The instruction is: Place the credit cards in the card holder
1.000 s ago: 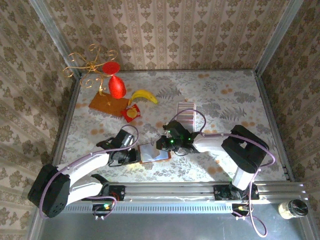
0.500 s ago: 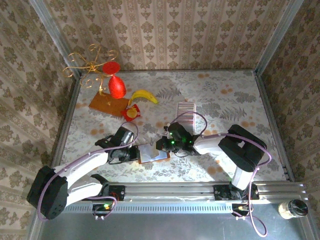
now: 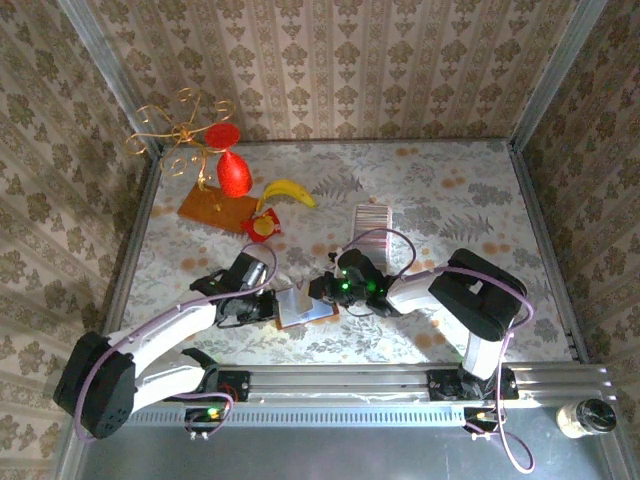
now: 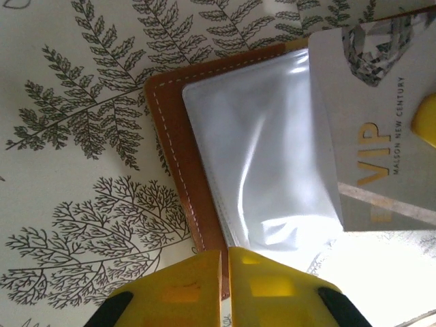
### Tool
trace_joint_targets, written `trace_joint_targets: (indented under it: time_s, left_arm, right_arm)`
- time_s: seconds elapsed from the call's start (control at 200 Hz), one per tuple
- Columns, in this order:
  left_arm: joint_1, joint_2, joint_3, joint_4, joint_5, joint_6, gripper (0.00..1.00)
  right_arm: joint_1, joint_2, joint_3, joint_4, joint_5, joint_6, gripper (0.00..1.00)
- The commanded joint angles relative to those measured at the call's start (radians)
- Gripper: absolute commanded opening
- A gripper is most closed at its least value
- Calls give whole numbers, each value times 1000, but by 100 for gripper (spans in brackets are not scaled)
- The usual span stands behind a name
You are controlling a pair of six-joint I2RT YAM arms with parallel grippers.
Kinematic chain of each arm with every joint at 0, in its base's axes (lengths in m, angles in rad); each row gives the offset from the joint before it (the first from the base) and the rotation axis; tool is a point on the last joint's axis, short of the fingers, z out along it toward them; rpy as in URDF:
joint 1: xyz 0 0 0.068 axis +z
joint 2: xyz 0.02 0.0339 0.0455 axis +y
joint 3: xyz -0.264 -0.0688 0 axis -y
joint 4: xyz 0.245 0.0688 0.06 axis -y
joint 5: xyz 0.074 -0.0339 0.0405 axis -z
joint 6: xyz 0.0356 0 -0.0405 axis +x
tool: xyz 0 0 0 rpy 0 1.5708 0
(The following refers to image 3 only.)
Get brown leather card holder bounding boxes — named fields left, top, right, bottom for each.
left=273, top=285, right=341, bottom=332

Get red gold packet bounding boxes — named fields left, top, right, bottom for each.
left=240, top=208, right=283, bottom=246

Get yellow banana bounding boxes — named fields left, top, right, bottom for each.
left=255, top=178, right=319, bottom=211

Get red plastic wine glass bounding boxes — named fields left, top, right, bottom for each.
left=203, top=123, right=252, bottom=199

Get glass jar black lid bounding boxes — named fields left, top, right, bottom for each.
left=555, top=397, right=618, bottom=441

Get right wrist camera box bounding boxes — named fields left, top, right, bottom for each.
left=334, top=248, right=384, bottom=291

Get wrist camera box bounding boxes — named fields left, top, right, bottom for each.
left=231, top=251, right=270, bottom=294
left=334, top=248, right=384, bottom=291

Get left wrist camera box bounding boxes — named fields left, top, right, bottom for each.
left=231, top=251, right=270, bottom=294

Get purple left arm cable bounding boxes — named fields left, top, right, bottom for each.
left=73, top=242, right=279, bottom=444

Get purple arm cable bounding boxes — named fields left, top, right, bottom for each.
left=73, top=242, right=279, bottom=444
left=341, top=227, right=537, bottom=476

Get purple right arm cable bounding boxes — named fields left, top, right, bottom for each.
left=341, top=227, right=537, bottom=476

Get aluminium mounting rail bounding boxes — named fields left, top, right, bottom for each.
left=214, top=363, right=614, bottom=409

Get gold wire stand wooden base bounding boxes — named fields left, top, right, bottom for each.
left=123, top=87, right=260, bottom=234

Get grey slotted cable duct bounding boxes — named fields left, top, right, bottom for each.
left=124, top=406, right=467, bottom=427

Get aluminium frame side rail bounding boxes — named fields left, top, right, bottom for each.
left=106, top=148, right=165, bottom=329
left=506, top=141, right=590, bottom=363

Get aluminium frame post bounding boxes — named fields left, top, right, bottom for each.
left=508, top=0, right=610, bottom=152
left=56, top=0, right=167, bottom=157

